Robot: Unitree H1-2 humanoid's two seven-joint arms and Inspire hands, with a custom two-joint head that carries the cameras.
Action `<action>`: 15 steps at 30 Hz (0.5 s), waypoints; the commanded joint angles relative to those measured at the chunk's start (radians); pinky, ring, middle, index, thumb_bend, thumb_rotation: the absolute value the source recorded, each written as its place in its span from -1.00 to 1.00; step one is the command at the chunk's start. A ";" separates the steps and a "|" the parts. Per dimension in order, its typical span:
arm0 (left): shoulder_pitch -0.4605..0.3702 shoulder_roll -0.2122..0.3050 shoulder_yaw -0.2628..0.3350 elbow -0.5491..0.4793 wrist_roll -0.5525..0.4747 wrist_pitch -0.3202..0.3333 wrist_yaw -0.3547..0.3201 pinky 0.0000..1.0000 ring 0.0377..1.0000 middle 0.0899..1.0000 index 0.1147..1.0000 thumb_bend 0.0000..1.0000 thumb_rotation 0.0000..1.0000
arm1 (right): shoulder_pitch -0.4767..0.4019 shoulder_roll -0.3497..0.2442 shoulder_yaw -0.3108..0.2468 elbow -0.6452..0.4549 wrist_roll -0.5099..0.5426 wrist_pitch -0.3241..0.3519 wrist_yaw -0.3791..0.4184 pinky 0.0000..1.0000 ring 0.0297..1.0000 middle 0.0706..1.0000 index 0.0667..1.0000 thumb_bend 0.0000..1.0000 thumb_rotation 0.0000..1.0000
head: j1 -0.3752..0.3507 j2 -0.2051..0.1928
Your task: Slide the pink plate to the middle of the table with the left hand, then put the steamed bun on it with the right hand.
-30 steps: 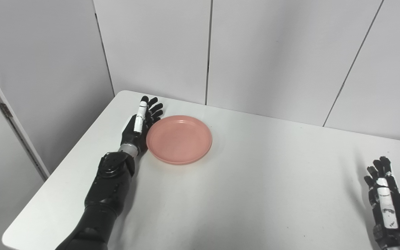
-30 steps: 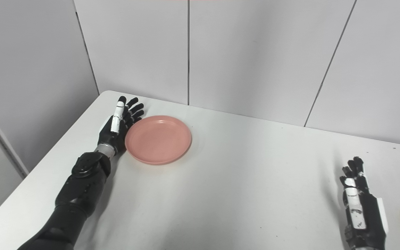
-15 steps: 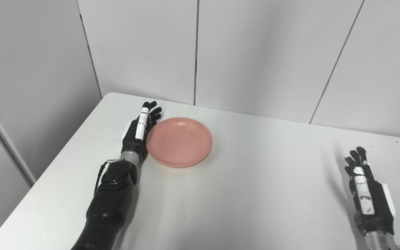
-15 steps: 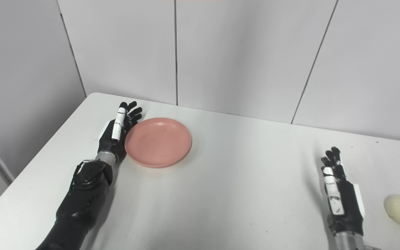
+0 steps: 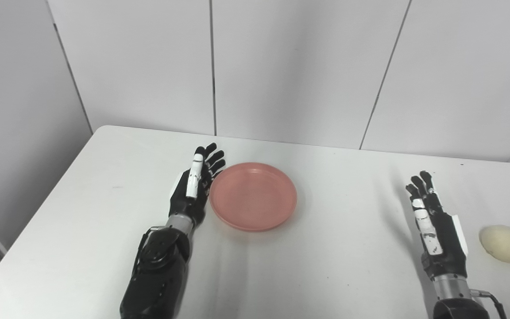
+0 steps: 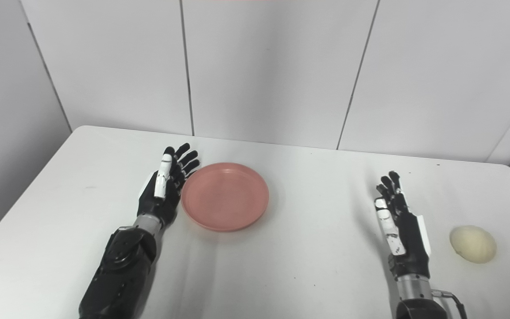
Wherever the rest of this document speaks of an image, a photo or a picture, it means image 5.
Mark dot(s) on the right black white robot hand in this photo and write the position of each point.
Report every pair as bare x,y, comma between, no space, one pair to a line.
436,230

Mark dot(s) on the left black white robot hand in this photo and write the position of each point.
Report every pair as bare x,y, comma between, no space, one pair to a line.
195,188

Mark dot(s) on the pink round plate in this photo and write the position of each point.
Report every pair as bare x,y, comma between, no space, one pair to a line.
253,196

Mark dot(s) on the cream steamed bun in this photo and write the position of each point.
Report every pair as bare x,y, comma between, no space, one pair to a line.
504,243

